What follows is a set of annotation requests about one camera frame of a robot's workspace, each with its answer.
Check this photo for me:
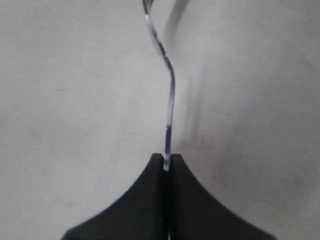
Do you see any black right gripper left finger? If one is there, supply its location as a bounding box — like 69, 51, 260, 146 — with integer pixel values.
62, 153, 166, 240

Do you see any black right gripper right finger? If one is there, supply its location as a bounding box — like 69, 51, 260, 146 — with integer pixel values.
169, 154, 275, 240

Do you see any silver metal fork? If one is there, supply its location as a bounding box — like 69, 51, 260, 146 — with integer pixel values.
142, 0, 176, 172

